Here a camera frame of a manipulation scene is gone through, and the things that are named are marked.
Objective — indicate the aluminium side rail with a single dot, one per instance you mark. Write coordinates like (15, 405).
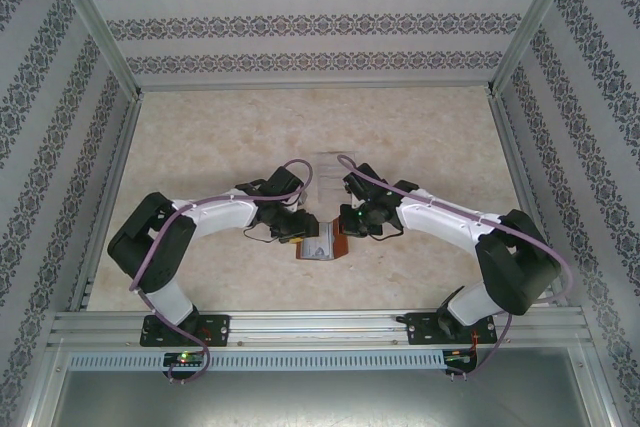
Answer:
(107, 197)
(525, 172)

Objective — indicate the aluminium mounting rail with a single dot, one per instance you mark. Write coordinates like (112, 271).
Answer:
(320, 329)

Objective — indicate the grey patterned credit card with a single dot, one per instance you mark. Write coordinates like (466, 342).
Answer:
(317, 249)

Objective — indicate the aluminium frame post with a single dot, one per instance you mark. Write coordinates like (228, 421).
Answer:
(90, 22)
(537, 22)

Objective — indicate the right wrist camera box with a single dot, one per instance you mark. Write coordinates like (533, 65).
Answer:
(353, 201)

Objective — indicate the grey metal sheet panel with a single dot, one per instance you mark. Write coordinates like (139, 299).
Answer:
(320, 399)

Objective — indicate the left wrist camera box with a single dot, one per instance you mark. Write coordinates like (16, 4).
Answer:
(301, 199)

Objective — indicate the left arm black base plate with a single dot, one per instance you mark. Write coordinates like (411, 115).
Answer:
(210, 329)

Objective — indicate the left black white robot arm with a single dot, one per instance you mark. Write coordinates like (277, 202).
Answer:
(215, 219)

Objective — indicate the clear acrylic card rack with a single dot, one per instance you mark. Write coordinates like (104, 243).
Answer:
(330, 172)

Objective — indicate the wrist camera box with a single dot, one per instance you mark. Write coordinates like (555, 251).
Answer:
(301, 199)
(353, 201)

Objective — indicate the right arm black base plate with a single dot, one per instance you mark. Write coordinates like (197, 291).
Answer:
(425, 329)

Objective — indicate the brown leather card holder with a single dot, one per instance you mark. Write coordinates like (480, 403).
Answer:
(342, 247)

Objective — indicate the aluminium back rail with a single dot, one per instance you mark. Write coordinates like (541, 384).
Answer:
(315, 87)

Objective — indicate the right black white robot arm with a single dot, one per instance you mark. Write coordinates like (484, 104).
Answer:
(440, 222)

